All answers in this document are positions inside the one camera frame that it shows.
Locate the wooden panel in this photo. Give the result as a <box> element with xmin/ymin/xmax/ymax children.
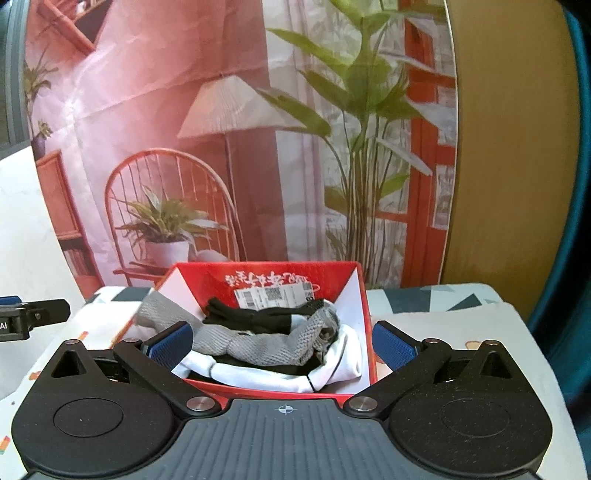
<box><xmin>438</xmin><ymin>0</ymin><xmax>583</xmax><ymax>288</ymax></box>

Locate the grey mesh cloth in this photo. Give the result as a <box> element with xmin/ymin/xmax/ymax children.
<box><xmin>136</xmin><ymin>291</ymin><xmax>343</xmax><ymax>370</ymax></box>

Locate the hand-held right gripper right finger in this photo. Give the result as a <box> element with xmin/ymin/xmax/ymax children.
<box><xmin>344</xmin><ymin>320</ymin><xmax>530</xmax><ymax>422</ymax></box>

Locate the grey window frame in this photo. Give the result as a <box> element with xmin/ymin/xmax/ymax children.
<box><xmin>0</xmin><ymin>0</ymin><xmax>33</xmax><ymax>145</ymax></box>

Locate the printed white tablecloth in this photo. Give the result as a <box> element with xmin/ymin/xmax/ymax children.
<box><xmin>0</xmin><ymin>281</ymin><xmax>578</xmax><ymax>480</ymax></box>

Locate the red cardboard box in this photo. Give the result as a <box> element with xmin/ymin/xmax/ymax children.
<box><xmin>111</xmin><ymin>261</ymin><xmax>393</xmax><ymax>403</ymax></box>

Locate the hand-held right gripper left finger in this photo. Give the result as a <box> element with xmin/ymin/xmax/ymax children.
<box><xmin>48</xmin><ymin>322</ymin><xmax>222</xmax><ymax>419</ymax></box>

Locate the teal curtain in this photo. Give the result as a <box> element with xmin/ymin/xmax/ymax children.
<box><xmin>526</xmin><ymin>0</ymin><xmax>591</xmax><ymax>416</ymax></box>

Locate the white cloth with black trim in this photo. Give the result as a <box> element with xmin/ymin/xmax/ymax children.
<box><xmin>173</xmin><ymin>300</ymin><xmax>363</xmax><ymax>396</ymax></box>

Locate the printed room-scene wall cloth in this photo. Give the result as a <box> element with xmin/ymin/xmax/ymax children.
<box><xmin>23</xmin><ymin>0</ymin><xmax>458</xmax><ymax>296</ymax></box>

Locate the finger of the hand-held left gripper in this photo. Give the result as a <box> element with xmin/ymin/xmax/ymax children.
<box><xmin>0</xmin><ymin>296</ymin><xmax>71</xmax><ymax>332</ymax></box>

